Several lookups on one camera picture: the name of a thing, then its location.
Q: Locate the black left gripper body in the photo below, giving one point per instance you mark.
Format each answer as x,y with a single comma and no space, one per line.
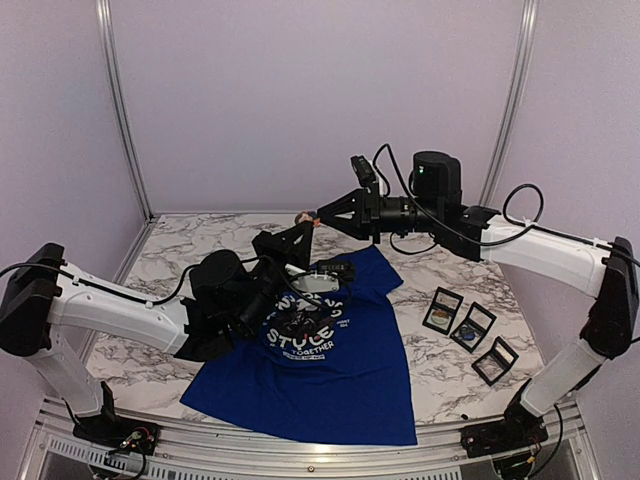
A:
257,311

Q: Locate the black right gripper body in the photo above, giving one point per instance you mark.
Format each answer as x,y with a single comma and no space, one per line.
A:
391,218

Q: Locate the blue panda print t-shirt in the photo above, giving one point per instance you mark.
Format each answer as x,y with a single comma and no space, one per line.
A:
333,376

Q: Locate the green round brooch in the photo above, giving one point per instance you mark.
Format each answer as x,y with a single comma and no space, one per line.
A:
440,316

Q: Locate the blue round brooch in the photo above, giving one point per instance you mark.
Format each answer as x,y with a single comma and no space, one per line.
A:
467,334

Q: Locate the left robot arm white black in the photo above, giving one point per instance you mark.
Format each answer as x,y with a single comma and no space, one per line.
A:
227,300

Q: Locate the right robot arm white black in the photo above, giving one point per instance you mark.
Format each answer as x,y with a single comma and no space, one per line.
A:
432,204

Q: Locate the black display box left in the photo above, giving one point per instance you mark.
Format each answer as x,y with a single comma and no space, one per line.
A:
446,300

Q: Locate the black display box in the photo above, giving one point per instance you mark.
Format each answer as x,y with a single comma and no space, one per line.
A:
496,362
474,328
446,300

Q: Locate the black display box middle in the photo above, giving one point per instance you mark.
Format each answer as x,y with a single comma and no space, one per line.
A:
474,328

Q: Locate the black display box right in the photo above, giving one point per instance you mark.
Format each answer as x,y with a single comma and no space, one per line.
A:
496,362

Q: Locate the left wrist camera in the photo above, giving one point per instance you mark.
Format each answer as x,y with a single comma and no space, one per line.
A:
325,276

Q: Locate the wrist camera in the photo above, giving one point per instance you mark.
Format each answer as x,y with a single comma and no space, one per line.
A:
368,179
325,276

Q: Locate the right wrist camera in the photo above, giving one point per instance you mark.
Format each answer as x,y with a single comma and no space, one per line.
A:
368,179

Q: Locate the right aluminium corner post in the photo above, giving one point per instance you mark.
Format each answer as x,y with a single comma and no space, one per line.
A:
515,93

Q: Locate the aluminium corner post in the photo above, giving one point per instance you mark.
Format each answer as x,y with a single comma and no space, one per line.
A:
515,93
108,40

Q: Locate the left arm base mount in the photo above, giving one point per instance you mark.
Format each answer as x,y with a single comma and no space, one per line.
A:
117,432

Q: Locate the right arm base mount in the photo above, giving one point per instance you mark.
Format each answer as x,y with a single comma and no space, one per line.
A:
500,436

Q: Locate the left aluminium corner post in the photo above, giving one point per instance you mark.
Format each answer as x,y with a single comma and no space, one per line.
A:
108,40

